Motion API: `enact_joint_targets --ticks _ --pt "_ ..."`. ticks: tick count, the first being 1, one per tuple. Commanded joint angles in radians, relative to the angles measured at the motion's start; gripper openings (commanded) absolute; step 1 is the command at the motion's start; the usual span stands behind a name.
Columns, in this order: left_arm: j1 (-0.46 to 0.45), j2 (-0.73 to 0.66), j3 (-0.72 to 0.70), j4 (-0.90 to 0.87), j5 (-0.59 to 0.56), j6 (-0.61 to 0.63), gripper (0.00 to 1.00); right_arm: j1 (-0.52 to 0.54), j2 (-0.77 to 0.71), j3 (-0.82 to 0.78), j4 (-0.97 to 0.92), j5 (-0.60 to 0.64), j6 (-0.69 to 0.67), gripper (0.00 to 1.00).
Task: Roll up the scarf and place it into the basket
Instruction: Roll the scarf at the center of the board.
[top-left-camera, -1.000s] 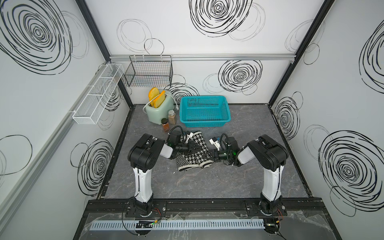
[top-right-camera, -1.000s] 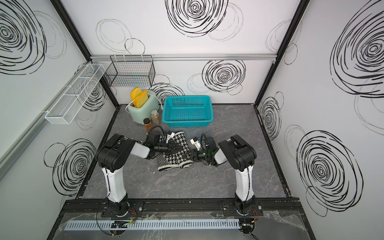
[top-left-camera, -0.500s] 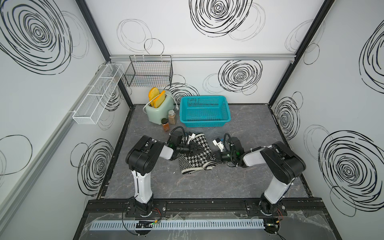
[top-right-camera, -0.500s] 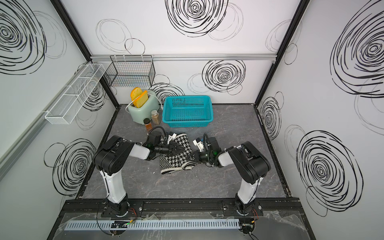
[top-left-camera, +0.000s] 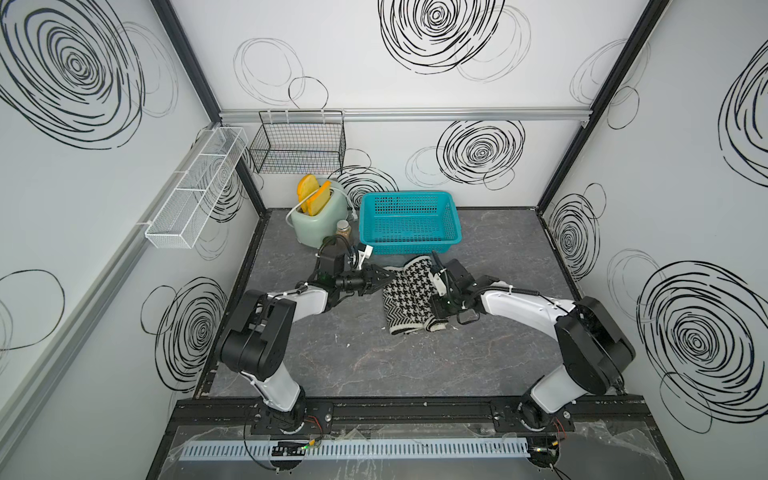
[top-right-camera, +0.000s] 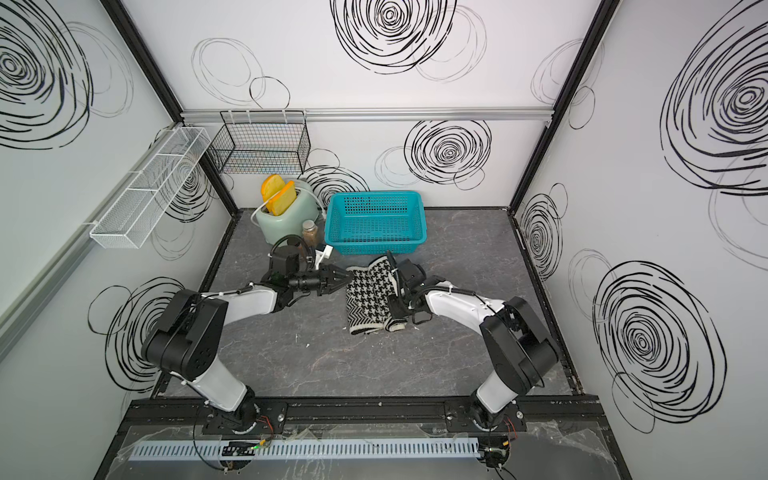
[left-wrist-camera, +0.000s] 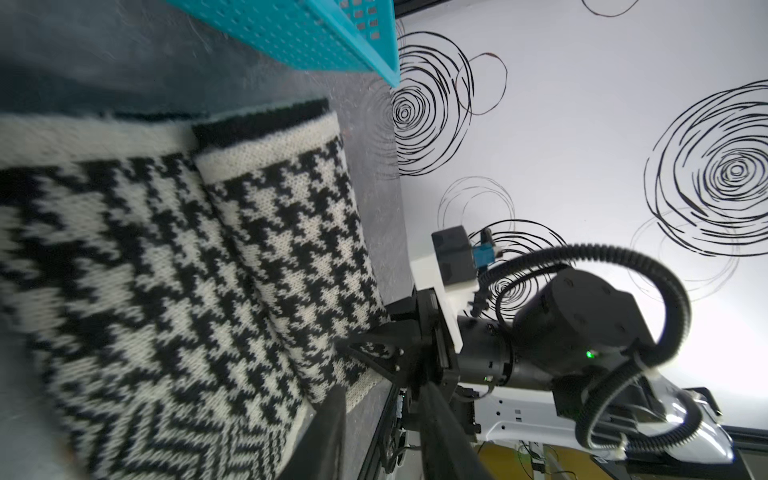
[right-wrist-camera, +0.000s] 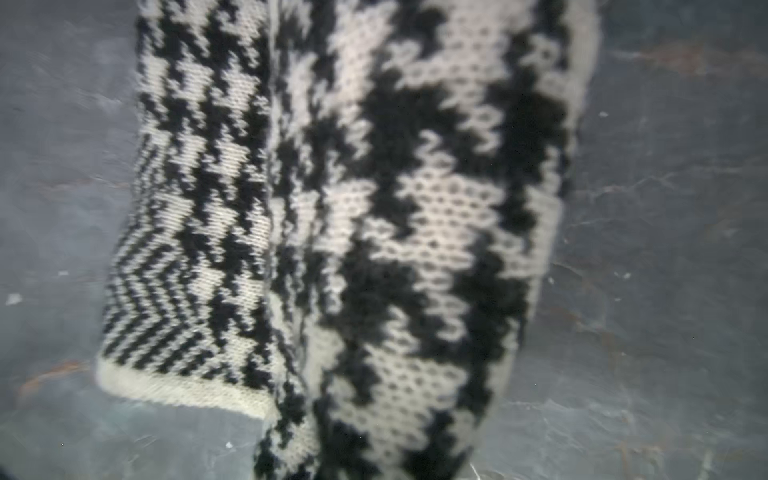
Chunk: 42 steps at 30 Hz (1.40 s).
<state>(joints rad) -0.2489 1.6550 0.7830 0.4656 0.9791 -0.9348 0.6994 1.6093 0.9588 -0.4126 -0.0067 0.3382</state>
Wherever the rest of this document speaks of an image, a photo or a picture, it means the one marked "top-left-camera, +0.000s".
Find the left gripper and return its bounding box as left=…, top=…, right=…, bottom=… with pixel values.
left=334, top=266, right=394, bottom=297

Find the black white patterned scarf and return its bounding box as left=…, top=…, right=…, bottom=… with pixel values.
left=382, top=255, right=448, bottom=335

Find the teal plastic basket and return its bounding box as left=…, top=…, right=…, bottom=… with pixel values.
left=358, top=190, right=462, bottom=255

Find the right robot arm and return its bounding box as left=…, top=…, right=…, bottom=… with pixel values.
left=430, top=253, right=636, bottom=432

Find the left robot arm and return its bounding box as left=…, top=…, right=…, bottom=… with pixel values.
left=214, top=234, right=395, bottom=433

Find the light spice jar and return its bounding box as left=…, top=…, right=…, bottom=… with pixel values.
left=336, top=220, right=352, bottom=242

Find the mint green toaster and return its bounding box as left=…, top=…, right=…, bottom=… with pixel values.
left=285, top=180, right=358, bottom=249

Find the yellow toast slice front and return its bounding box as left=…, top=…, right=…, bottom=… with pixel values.
left=304, top=181, right=332, bottom=216

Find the yellow toast slice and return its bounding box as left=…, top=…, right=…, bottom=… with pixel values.
left=304, top=181, right=332, bottom=216
left=297, top=174, right=320, bottom=212

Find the yellow toast slice rear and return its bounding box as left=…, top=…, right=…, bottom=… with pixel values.
left=297, top=174, right=320, bottom=212

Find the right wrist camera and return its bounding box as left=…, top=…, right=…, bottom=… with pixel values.
left=431, top=269, right=448, bottom=297

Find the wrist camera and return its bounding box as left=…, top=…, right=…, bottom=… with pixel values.
left=431, top=269, right=448, bottom=297
left=355, top=243, right=373, bottom=270

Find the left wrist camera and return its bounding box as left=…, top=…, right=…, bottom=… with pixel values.
left=355, top=243, right=373, bottom=270

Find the white toaster cable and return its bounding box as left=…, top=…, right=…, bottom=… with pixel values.
left=285, top=187, right=361, bottom=226

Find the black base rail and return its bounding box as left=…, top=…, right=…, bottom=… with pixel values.
left=166, top=395, right=650, bottom=435

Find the grey slotted cable duct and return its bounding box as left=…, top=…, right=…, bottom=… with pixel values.
left=179, top=438, right=531, bottom=461

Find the black wire wall basket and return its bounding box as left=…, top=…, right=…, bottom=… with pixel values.
left=249, top=110, right=346, bottom=175

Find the white wire wall shelf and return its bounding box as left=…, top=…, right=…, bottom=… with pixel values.
left=145, top=126, right=247, bottom=249

